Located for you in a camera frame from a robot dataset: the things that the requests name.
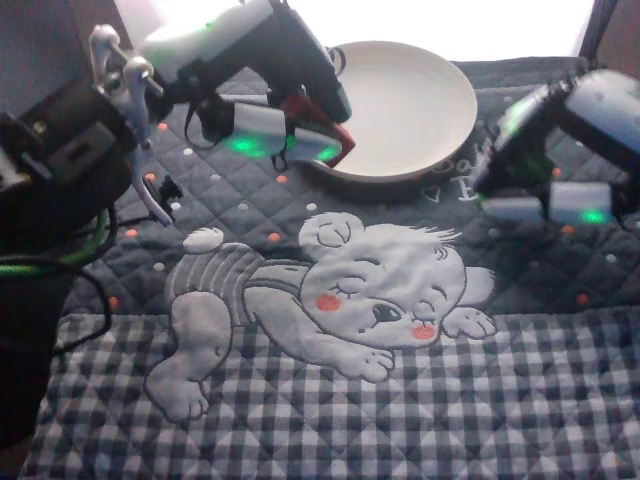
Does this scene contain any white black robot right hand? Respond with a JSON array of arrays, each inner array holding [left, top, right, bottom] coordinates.
[[137, 0, 354, 164]]

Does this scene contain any grey quilt with bear print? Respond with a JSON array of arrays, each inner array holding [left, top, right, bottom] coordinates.
[[19, 54, 640, 480]]

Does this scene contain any round white plate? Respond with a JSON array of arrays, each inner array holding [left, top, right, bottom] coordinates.
[[299, 40, 479, 185]]

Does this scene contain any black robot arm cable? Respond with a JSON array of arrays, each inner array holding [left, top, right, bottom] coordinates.
[[0, 252, 114, 357]]

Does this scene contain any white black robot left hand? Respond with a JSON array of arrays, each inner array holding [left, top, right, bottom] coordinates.
[[469, 67, 640, 231]]

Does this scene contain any green robot arm cable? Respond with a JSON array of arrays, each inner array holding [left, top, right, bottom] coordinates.
[[0, 207, 112, 279]]

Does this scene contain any red block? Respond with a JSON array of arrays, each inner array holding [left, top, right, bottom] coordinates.
[[279, 92, 357, 169]]

